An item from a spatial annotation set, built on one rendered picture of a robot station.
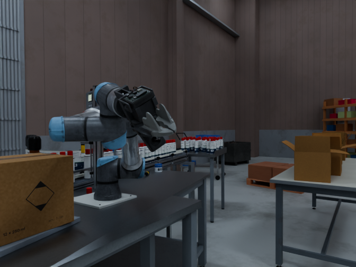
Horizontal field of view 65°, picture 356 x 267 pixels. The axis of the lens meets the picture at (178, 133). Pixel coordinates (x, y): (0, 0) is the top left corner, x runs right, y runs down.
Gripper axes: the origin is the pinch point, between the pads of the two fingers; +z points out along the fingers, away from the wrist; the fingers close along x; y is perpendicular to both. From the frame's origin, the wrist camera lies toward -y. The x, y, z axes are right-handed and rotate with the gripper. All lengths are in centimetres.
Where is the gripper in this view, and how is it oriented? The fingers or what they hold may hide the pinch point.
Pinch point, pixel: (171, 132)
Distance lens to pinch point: 60.3
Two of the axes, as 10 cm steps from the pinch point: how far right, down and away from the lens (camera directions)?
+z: 5.8, 3.0, -7.5
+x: 7.6, -5.4, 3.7
